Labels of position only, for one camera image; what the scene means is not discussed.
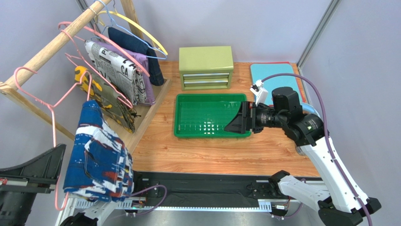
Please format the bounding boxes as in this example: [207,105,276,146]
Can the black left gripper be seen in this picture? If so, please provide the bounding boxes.
[0,141,69,226]

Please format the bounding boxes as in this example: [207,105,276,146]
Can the blue white patterned trousers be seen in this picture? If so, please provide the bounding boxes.
[63,100,134,202]

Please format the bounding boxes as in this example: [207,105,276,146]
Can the pink wire hanger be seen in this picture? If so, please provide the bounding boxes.
[13,66,93,211]

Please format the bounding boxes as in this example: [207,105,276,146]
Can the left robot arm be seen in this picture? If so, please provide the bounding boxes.
[0,144,118,226]

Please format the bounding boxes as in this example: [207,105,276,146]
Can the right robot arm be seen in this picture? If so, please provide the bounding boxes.
[225,87,382,226]

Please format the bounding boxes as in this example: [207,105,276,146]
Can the camouflage trousers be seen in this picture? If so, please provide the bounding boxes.
[74,66,136,133]

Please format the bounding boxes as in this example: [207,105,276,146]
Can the purple trousers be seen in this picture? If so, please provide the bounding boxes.
[98,41,156,106]

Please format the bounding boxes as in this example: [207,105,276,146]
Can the newspaper print trousers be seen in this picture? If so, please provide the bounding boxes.
[85,40,147,105]

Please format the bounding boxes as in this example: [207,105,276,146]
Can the pink hanger with newspaper trousers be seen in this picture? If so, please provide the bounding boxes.
[58,21,150,77]

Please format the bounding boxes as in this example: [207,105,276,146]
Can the yellow hanger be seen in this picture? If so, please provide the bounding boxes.
[97,10,168,59]

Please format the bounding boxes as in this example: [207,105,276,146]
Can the green plastic tray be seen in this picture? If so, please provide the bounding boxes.
[174,93,251,138]

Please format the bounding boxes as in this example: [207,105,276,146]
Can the green mini drawer chest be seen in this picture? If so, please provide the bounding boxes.
[179,46,234,91]

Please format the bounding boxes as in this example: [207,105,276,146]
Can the light blue headphones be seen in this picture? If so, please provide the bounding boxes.
[300,102,321,117]

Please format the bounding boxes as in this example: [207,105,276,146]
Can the wooden clothes rack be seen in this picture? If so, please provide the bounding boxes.
[0,0,171,152]

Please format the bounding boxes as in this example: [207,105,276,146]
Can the dark blue jeans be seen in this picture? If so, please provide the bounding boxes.
[107,27,164,86]

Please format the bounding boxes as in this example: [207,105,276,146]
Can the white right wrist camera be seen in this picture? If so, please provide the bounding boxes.
[250,80,268,105]

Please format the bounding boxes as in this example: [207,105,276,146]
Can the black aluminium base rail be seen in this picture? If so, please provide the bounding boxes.
[115,172,307,218]

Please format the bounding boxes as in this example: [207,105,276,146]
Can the blue wire hanger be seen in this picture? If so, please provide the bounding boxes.
[93,0,168,58]

